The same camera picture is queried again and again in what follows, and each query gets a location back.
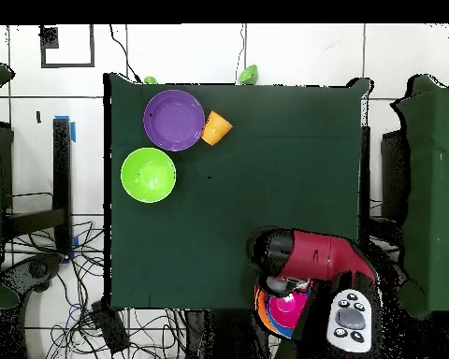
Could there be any pink plastic bowl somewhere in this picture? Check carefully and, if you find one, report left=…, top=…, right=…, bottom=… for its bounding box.
left=268, top=290, right=311, bottom=329

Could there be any blue plastic bowl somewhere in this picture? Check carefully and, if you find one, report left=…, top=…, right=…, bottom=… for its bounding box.
left=265, top=294, right=297, bottom=339

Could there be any large green plastic bowl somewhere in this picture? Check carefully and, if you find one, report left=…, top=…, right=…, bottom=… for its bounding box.
left=120, top=147, right=178, bottom=204

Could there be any dark green tablecloth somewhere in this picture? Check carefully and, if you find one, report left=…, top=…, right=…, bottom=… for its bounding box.
left=103, top=72, right=373, bottom=313

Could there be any orange plastic cup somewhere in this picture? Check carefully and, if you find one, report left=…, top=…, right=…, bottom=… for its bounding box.
left=200, top=110, right=234, bottom=146

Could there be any black power brick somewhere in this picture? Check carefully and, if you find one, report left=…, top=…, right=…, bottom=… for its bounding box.
left=89, top=300, right=131, bottom=354

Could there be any purple plastic bowl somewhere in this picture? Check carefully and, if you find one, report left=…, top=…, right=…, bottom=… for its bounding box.
left=142, top=89, right=206, bottom=152

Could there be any small green plastic bowl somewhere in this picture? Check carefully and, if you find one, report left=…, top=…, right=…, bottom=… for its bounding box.
left=238, top=64, right=259, bottom=85

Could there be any black wheeled base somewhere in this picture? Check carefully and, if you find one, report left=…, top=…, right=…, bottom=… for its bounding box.
left=1, top=252, right=65, bottom=294

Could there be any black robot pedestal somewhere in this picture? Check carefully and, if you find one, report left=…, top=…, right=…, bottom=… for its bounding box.
left=184, top=309, right=274, bottom=359

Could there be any tangle of black floor cables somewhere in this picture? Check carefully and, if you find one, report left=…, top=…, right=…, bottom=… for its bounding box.
left=3, top=220, right=188, bottom=359

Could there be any black frame stand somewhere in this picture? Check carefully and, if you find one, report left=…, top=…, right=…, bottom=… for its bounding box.
left=1, top=117, right=74, bottom=255

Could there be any thin black floor cable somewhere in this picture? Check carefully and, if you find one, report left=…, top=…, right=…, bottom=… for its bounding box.
left=109, top=24, right=142, bottom=84

